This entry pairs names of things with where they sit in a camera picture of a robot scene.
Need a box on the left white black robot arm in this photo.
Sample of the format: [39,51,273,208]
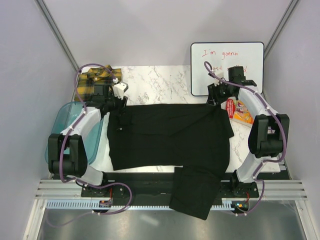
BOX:
[47,82,129,197]

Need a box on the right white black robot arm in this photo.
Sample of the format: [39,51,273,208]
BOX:
[204,61,290,197]

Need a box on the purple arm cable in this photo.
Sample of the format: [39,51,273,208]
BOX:
[59,63,132,186]
[203,61,288,181]

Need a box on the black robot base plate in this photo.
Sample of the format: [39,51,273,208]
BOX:
[80,172,261,207]

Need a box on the Roald Dahl paperback book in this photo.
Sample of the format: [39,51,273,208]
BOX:
[225,98,254,127]

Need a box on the left aluminium corner post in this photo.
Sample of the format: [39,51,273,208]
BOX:
[35,0,79,71]

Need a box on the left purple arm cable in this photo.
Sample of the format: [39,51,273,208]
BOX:
[59,63,132,186]

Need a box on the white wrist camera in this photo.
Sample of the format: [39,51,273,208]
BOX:
[209,69,224,81]
[113,82,129,100]

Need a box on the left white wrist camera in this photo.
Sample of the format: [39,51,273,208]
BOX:
[113,82,129,100]

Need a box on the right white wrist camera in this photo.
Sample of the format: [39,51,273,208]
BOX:
[209,69,224,81]

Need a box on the right aluminium corner post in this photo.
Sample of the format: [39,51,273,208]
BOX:
[264,0,300,60]

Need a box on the yellow plaid folded shirt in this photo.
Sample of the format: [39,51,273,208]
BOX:
[76,67,115,102]

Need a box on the aluminium frame rail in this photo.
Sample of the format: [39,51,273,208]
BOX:
[35,180,308,201]

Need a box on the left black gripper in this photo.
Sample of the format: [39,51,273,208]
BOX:
[105,90,128,118]

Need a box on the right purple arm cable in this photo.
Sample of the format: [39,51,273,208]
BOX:
[203,61,288,181]

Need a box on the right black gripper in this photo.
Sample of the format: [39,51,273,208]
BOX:
[206,80,234,106]

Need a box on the white dry-erase board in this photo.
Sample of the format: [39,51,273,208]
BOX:
[190,42,265,97]

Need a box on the white slotted cable duct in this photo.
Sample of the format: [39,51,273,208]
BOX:
[46,198,237,211]

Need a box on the black long sleeve shirt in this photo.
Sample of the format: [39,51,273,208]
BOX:
[107,104,234,220]

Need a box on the aluminium corner post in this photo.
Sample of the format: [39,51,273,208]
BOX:
[35,0,79,71]
[264,0,300,60]

